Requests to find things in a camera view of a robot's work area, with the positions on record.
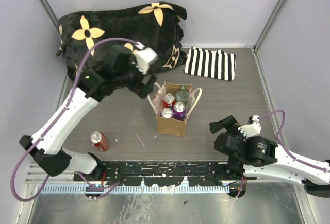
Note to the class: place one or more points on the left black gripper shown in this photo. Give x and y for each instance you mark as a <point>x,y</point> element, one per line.
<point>141,88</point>

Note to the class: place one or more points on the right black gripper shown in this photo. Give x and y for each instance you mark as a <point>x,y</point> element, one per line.
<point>229,123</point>

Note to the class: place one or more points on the red cola can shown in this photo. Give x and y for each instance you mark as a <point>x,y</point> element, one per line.
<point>99,140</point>
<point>168,100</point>

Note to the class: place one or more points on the jute canvas tote bag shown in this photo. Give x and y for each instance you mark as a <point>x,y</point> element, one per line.
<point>171,126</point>

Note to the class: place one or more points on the purple soda can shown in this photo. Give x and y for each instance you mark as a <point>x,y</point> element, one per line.
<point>179,111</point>
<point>167,113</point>

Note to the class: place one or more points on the clear glass green-cap bottle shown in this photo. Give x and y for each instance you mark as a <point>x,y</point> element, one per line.
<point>182,95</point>

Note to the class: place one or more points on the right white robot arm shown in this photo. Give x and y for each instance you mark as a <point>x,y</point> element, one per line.
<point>292,168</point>

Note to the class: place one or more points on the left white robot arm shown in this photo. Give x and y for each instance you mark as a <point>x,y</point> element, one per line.
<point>46,145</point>

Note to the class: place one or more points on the black floral plush blanket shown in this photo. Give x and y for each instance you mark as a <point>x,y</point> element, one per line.
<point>154,25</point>

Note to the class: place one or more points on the black white striped cloth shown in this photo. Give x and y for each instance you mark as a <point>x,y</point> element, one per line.
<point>216,64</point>

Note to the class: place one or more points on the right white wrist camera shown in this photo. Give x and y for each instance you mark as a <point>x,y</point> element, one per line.
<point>252,128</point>

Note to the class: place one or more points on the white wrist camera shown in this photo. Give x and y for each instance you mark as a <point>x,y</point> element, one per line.
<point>145,57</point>
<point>252,128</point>

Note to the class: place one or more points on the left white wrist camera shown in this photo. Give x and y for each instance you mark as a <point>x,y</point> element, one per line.
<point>145,57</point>

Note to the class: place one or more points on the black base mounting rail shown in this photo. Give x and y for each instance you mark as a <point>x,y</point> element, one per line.
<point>159,173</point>

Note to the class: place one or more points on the right aluminium frame post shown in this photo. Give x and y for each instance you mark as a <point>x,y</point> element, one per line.
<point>269,23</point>

